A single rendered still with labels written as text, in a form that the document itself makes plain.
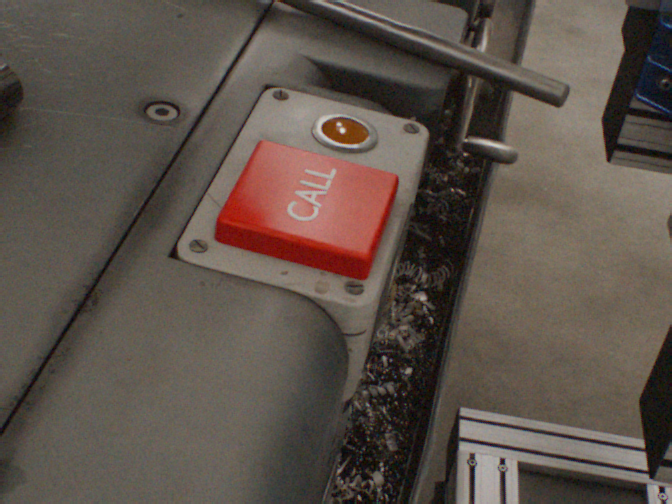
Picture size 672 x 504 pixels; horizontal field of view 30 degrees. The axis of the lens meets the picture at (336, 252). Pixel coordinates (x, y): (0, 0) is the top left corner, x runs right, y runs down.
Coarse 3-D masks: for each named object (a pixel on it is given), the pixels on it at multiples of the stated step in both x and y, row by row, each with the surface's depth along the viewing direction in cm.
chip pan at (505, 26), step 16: (512, 0) 231; (496, 16) 225; (512, 16) 226; (496, 32) 220; (512, 32) 221; (496, 48) 216; (512, 48) 216; (480, 176) 184; (448, 304) 160; (432, 368) 150; (416, 432) 141; (400, 496) 133
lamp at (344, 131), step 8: (328, 120) 54; (336, 120) 54; (344, 120) 54; (352, 120) 55; (328, 128) 54; (336, 128) 54; (344, 128) 54; (352, 128) 54; (360, 128) 54; (328, 136) 53; (336, 136) 53; (344, 136) 53; (352, 136) 53; (360, 136) 54; (368, 136) 54; (352, 144) 53
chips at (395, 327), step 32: (448, 128) 193; (480, 128) 194; (448, 160) 185; (480, 160) 187; (416, 192) 178; (448, 192) 170; (416, 224) 169; (448, 224) 173; (416, 256) 166; (448, 256) 167; (416, 288) 161; (448, 288) 162; (384, 320) 152; (416, 320) 154; (384, 352) 143; (416, 352) 148; (384, 384) 139; (416, 384) 143; (352, 416) 135; (384, 416) 136; (416, 416) 141; (352, 448) 131; (384, 448) 133; (352, 480) 129; (384, 480) 131
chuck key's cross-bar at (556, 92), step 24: (288, 0) 62; (312, 0) 61; (336, 0) 61; (360, 24) 61; (384, 24) 60; (408, 24) 60; (408, 48) 60; (432, 48) 60; (456, 48) 59; (480, 72) 59; (504, 72) 59; (528, 72) 59; (528, 96) 59; (552, 96) 58
